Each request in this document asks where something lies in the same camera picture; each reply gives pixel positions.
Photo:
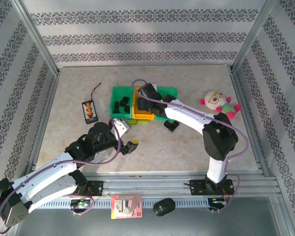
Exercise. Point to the red lego brick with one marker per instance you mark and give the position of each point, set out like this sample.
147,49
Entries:
110,122

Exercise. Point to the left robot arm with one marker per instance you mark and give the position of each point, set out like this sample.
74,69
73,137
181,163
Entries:
46,172

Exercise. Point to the aluminium frame post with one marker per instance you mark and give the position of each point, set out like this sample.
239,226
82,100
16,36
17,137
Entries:
254,34
34,34

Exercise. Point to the green plastic bin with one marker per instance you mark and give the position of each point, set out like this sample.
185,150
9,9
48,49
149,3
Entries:
119,94
168,91

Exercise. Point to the small circuit board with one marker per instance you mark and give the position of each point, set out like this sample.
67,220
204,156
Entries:
217,201
79,203

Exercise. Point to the yellow plastic bin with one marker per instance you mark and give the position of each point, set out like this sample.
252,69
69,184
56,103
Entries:
143,115

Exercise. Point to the red carded retail package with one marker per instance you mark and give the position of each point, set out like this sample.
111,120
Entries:
126,206

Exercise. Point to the plush toy with glasses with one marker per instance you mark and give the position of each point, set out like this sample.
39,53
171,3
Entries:
215,99

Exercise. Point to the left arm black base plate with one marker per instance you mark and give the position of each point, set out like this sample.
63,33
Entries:
96,188

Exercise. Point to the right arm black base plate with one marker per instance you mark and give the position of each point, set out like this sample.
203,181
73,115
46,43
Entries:
196,188

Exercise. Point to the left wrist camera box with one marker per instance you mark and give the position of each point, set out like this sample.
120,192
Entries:
121,125

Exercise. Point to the black computer mouse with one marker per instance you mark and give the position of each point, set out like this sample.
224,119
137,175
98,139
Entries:
163,207

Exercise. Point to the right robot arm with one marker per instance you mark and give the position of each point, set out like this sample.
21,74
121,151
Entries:
186,115

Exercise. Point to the aluminium front rail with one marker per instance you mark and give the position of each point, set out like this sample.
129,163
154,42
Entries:
142,184

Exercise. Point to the aluminium side rail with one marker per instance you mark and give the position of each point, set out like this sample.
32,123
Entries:
43,123
248,110

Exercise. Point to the lime green lego brick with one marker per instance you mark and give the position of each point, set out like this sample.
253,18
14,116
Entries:
132,122
134,141
143,121

